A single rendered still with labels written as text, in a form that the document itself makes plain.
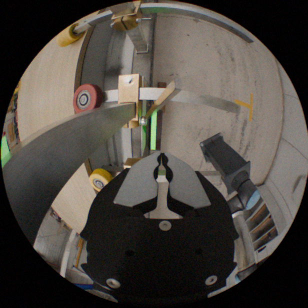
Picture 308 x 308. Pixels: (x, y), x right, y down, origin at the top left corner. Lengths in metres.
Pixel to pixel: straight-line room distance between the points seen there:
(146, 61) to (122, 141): 0.40
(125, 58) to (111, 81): 0.14
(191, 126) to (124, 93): 1.01
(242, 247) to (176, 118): 1.23
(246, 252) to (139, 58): 1.04
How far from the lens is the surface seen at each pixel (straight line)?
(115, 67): 0.58
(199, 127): 1.23
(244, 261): 0.72
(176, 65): 1.21
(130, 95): 0.26
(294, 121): 2.74
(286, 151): 2.77
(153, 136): 0.45
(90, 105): 0.27
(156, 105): 0.15
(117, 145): 0.59
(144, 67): 0.45
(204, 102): 0.29
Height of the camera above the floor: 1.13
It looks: 62 degrees down
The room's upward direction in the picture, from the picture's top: 175 degrees counter-clockwise
